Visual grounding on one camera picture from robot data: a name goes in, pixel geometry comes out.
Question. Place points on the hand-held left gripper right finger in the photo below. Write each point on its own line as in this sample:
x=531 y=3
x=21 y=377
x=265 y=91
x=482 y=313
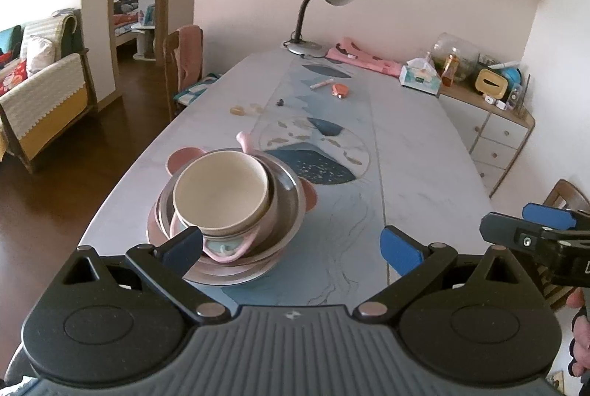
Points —
x=401 y=253

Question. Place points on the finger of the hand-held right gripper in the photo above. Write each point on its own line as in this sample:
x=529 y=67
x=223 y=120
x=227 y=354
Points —
x=548 y=215
x=500 y=228

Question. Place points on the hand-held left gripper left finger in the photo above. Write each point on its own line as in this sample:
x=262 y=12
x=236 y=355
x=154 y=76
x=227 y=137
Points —
x=184 y=248

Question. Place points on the white bowl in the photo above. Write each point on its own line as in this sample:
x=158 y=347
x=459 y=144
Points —
x=216 y=188

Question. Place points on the pink bear-shaped plate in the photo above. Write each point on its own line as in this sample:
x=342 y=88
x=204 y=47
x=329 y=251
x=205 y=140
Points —
x=182 y=158

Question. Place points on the large stainless steel bowl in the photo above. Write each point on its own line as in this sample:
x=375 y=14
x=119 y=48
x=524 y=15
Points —
x=288 y=202

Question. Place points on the person's right hand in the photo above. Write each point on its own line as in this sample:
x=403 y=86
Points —
x=583 y=340

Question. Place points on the wooden slat-back chair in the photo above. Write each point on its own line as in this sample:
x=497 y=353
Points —
x=562 y=193

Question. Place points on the blue patterned table runner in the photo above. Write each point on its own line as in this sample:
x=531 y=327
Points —
x=341 y=211

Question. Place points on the white sideboard cabinet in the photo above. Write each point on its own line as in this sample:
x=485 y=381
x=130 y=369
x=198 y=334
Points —
x=502 y=133

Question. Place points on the cartoon print cushion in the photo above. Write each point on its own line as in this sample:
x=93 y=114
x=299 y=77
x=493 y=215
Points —
x=555 y=383

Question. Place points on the clear acrylic holder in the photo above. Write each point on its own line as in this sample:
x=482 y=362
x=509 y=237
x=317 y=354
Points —
x=515 y=97

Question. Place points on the small white box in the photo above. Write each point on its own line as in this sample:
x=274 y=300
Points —
x=489 y=100

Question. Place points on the blue globe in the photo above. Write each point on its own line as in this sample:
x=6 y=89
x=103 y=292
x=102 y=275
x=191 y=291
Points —
x=514 y=78

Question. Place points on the yellow tissue holder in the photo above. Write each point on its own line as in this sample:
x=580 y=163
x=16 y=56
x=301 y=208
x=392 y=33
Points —
x=491 y=82

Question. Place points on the small yellow blob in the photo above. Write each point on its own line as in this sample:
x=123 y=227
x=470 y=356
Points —
x=237 y=110

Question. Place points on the white tube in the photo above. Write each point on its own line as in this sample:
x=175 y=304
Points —
x=502 y=65

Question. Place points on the small translucent blob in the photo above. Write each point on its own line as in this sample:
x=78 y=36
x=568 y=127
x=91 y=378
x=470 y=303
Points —
x=256 y=108

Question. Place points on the printed chair cushion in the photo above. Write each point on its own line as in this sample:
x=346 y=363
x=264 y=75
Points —
x=198 y=89

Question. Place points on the amber liquid bottle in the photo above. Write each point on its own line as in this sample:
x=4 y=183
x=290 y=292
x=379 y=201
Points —
x=451 y=68

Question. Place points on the tissue box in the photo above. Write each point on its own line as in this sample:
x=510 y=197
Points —
x=417 y=80

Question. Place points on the orange round case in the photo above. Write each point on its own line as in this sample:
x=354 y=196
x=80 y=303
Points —
x=341 y=90

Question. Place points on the wooden chair with towel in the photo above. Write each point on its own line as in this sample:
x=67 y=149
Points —
x=169 y=68

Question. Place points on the large glass jar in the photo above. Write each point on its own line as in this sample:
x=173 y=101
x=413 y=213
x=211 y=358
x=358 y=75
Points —
x=463 y=50

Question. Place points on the pink pen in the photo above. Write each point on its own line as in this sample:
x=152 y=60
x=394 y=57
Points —
x=321 y=84

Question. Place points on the pink towel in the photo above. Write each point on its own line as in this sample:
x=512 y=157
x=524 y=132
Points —
x=190 y=55

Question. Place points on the pink printed cloth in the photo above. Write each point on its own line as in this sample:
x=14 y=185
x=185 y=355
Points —
x=368 y=62

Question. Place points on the sofa with cream cover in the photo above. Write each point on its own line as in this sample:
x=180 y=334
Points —
x=46 y=101

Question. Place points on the white pillow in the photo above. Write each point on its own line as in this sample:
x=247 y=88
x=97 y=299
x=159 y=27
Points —
x=40 y=52

